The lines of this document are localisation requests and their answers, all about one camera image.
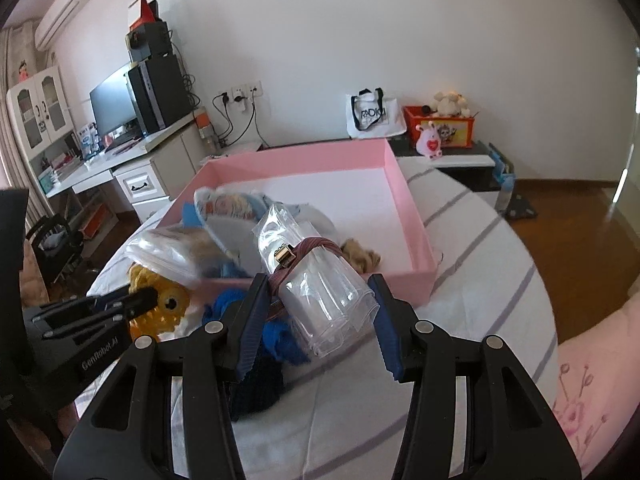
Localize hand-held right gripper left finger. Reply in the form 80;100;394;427
52;272;275;480

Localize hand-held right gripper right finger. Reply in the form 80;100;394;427
369;273;583;480

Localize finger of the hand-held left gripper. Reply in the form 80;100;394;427
30;287;161;322
42;306;157;341

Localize yellow knitted toy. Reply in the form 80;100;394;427
127;262;193;343

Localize clear plastic pouch maroon strap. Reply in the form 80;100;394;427
252;201;381;358

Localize blue cartoon print cloth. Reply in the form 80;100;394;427
182;187;333;278

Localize pink box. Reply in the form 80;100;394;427
160;138;437;308

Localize blue knitted yarn piece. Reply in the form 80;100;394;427
200;287;311;367

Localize navy knitted cloth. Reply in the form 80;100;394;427
229;352;287;423

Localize black office chair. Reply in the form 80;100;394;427
25;214;86;286

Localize orange storage bin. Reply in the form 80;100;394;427
80;204;115;240

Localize clear bag of tan yarn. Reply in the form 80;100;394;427
125;225;236;283

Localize tan fluffy tassel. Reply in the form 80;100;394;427
341;238;382;272

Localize white desk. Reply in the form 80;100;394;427
37;107;221;221

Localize stack of books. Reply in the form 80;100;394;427
37;152;81;191

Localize blue white cartons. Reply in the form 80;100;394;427
75;125;98;158

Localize black floor stand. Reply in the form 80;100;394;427
507;195;538;218

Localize blue box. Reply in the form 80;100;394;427
487;142;516;211

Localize pink white small toy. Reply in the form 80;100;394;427
415;121;443;158

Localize black computer monitor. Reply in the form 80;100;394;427
89;62;138;136

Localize white hutch cabinet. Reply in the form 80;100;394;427
6;65;76;161

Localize pink floral blanket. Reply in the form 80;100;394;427
550;292;640;476

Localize beige curtain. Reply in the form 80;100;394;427
0;27;36;191

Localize red storage box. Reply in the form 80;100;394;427
402;105;476;148

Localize black computer tower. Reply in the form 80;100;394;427
127;54;193;133

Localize white tote bag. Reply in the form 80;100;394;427
345;87;407;140

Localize beige plush toy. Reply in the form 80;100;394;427
431;91;472;117

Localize black speaker box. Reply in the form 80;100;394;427
125;20;172;63

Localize white air conditioner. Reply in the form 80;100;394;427
34;0;92;52

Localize white red desk calendar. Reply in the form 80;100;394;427
127;0;161;31

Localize black power cables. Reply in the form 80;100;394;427
212;92;266;148

